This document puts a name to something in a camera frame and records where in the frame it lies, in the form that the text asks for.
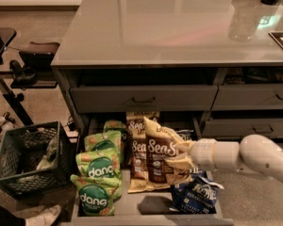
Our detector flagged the blue kettle bag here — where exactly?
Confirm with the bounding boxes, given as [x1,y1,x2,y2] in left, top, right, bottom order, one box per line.
[171,176,224,214]
[190,167,207,178]
[176,129,193,141]

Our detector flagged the middle right grey drawer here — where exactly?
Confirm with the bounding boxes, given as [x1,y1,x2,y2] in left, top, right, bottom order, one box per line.
[202,119,283,139]

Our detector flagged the grey drawer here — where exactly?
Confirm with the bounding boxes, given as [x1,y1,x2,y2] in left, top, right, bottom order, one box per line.
[212,84,283,111]
[70,85,217,113]
[202,119,283,139]

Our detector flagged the dark green plastic crate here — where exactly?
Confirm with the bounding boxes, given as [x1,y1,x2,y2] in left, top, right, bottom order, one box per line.
[0,121,74,199]

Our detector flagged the open middle drawer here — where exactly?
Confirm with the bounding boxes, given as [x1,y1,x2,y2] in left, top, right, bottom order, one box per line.
[59,111,235,226]

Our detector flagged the white shoe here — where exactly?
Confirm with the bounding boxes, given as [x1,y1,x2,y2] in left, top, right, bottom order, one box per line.
[25,204,61,226]

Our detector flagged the upper right grey drawer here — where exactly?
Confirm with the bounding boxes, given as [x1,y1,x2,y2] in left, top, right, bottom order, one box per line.
[212,84,283,111]

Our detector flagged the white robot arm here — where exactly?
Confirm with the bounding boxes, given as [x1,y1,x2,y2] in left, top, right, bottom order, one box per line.
[165,135,283,184]

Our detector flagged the grey cabinet with glass counter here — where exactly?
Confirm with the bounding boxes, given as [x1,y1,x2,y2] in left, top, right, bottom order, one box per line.
[52,0,283,136]

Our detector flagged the front blue Kettle bag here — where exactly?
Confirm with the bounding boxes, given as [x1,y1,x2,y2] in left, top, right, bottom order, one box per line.
[171,176,224,214]

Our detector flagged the brown sea salt bag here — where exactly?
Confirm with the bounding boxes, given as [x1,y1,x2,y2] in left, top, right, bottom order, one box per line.
[126,111,159,142]
[144,118,190,185]
[128,137,169,193]

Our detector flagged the rear green Dang bag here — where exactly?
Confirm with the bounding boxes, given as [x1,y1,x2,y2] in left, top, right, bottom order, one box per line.
[103,120,127,149]

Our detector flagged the green dang bag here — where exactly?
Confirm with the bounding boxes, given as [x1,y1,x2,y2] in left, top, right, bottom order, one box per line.
[103,120,127,149]
[84,131,121,152]
[75,148,121,178]
[70,174,122,217]

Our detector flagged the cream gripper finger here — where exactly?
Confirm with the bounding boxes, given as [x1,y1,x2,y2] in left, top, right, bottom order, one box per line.
[175,140,195,154]
[165,153,195,170]

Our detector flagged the black chair with armrest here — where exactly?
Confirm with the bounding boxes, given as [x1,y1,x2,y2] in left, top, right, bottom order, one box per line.
[0,14,61,127]

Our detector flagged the front green Dang bag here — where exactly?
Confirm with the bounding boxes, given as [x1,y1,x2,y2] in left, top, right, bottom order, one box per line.
[70,174,122,217]

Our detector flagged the rear blue Kettle bag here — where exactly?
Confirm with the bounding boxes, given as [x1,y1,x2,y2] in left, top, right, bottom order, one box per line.
[176,129,193,141]

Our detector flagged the upper left grey drawer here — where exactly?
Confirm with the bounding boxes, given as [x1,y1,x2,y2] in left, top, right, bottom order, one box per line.
[70,85,217,113]

